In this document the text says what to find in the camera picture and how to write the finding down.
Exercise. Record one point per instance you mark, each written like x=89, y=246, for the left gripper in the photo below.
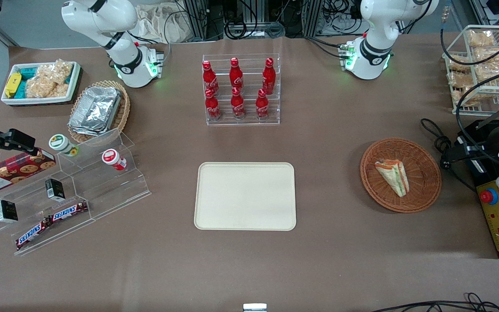
x=486, y=142

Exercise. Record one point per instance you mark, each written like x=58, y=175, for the triangular sandwich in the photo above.
x=392, y=177

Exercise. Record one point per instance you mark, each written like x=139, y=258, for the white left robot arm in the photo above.
x=375, y=52

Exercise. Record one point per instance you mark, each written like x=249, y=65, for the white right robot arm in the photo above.
x=124, y=65

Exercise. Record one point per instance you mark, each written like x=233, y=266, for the round brown wicker basket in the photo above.
x=422, y=173

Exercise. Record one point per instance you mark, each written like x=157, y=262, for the oval light wicker basket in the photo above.
x=124, y=108

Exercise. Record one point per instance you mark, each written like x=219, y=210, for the cream rectangular tray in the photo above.
x=245, y=197

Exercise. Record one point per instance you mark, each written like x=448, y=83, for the red tartan cookie box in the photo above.
x=11, y=173

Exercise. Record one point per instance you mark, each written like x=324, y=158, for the green lid cup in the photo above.
x=61, y=144

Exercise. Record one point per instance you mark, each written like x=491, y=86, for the teal snack pack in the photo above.
x=22, y=90
x=28, y=72

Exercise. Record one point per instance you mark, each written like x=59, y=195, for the yellow snack pack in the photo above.
x=13, y=84

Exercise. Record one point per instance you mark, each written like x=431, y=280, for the small black box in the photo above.
x=7, y=211
x=54, y=189

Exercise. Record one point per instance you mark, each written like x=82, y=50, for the clear bag of rice crackers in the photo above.
x=48, y=80

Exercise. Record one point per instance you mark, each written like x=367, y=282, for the stack of foil trays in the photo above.
x=95, y=110

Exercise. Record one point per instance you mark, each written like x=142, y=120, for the white rectangular bin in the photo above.
x=75, y=76

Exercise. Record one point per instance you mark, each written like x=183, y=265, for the Snickers bar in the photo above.
x=68, y=211
x=33, y=234

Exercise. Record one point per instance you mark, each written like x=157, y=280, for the red lid cup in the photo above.
x=111, y=158

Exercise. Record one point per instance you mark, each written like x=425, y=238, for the clear acrylic stepped stand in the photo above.
x=102, y=190

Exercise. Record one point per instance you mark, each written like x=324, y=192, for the beige cloth bag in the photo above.
x=158, y=21

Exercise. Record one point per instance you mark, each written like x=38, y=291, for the red cola bottle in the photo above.
x=212, y=108
x=262, y=106
x=236, y=78
x=238, y=106
x=209, y=80
x=269, y=80

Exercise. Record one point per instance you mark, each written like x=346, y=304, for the clear acrylic bottle rack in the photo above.
x=249, y=122

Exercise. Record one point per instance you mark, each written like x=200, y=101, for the aluminium frame post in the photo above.
x=199, y=19
x=313, y=17

